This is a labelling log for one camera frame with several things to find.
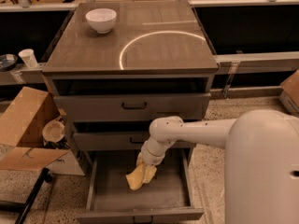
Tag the top drawer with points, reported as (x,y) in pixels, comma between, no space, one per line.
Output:
(84,108)

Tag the grey drawer cabinet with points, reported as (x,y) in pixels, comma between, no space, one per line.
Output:
(154,48)

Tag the white ceramic bowl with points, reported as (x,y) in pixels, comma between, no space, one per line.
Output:
(102,20)

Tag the black stand leg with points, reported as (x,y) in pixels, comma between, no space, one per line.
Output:
(22,209)

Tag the cardboard box at right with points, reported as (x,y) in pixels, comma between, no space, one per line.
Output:
(290,93)

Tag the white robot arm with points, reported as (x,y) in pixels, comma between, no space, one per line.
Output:
(261,159)

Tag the white paper cup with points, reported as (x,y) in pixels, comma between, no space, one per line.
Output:
(29,58)

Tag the white bowl in box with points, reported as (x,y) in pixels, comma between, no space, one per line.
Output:
(53,131)

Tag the middle drawer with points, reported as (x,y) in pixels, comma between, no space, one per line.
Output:
(110,140)

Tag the bottom drawer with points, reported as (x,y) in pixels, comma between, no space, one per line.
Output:
(166,199)

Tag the yellow sponge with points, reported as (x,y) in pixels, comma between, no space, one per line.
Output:
(134,179)

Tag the open cardboard box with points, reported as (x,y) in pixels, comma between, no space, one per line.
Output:
(21,127)

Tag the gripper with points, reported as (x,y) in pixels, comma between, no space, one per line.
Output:
(150,159)

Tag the drawer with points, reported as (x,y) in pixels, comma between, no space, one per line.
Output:
(110,140)
(84,108)
(166,199)

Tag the dark round dish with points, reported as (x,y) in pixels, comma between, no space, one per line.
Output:
(7,62)

